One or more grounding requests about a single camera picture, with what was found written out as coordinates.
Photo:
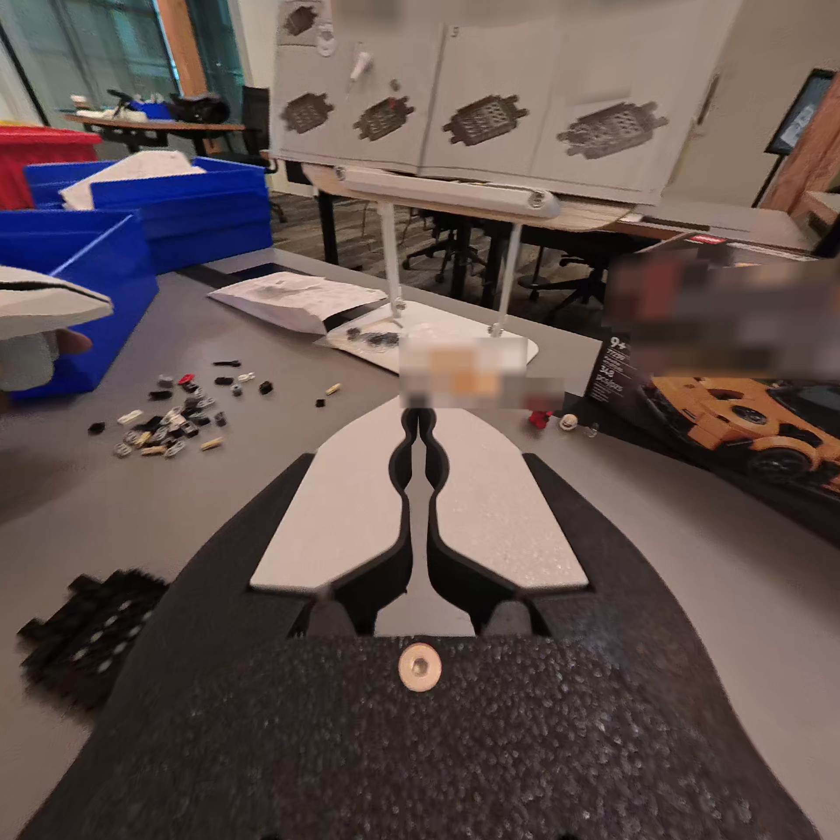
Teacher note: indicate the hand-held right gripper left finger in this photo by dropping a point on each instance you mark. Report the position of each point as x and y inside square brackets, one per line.
[328, 518]

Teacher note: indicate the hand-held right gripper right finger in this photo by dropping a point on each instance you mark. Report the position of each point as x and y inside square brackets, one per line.
[512, 525]

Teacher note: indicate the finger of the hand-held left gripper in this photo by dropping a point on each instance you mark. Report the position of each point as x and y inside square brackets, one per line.
[33, 275]
[46, 312]

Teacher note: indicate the red toy minifigure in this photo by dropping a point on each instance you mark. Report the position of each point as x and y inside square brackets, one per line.
[539, 418]

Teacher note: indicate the white toy helmet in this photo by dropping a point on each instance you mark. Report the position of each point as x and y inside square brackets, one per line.
[568, 422]

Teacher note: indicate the black brick chassis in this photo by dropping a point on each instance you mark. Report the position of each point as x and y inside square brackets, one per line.
[85, 636]

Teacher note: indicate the instruction booklet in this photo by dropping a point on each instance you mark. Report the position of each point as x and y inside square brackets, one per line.
[499, 65]

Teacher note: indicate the wooden background desk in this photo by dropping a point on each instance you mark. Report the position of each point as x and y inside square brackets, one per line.
[164, 124]

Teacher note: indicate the person's left hand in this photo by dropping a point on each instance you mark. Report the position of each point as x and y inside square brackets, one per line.
[73, 341]

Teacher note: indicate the red plastic bin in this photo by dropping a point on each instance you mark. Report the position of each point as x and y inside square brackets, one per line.
[39, 157]

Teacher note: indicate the white paper sheets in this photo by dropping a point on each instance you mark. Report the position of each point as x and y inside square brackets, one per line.
[131, 174]

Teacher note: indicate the pile of small bricks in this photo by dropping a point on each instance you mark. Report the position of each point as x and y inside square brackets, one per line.
[177, 420]

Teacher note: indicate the wide blue plastic bin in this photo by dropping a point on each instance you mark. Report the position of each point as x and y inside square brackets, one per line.
[197, 216]

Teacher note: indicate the clear bag of black parts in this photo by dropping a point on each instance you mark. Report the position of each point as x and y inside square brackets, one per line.
[367, 338]

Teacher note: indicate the printed white paper bag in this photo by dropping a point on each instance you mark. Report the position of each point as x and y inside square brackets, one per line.
[282, 302]

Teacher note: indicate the yellow car picture box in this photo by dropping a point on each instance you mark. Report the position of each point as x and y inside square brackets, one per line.
[722, 420]

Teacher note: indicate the black office chair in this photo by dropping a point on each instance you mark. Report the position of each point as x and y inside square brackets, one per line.
[256, 118]
[577, 282]
[453, 249]

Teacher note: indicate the wooden column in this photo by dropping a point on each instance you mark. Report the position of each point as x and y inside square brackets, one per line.
[180, 46]
[814, 170]

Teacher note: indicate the white booklet stand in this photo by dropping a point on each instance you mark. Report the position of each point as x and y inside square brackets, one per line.
[446, 190]

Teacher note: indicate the small wall screen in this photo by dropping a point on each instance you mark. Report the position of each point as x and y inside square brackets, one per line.
[797, 111]

